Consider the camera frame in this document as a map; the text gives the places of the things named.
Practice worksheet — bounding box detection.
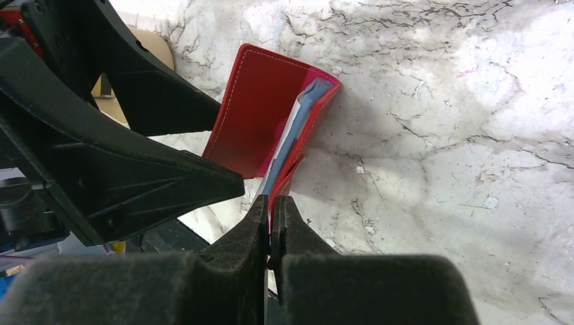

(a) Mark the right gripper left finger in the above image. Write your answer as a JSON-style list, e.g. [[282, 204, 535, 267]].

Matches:
[[1, 196, 269, 324]]

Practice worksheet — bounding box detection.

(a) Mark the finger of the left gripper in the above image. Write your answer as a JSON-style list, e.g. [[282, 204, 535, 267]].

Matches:
[[1, 38, 244, 245], [22, 1, 219, 136]]

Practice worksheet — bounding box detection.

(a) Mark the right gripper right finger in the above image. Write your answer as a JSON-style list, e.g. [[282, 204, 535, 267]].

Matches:
[[271, 196, 479, 324]]

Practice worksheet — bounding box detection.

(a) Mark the beige oval tray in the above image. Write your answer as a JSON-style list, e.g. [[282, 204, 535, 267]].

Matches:
[[91, 26, 175, 128]]

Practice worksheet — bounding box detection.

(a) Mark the red leather card holder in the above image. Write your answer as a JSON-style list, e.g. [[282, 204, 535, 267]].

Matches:
[[202, 43, 342, 211]]

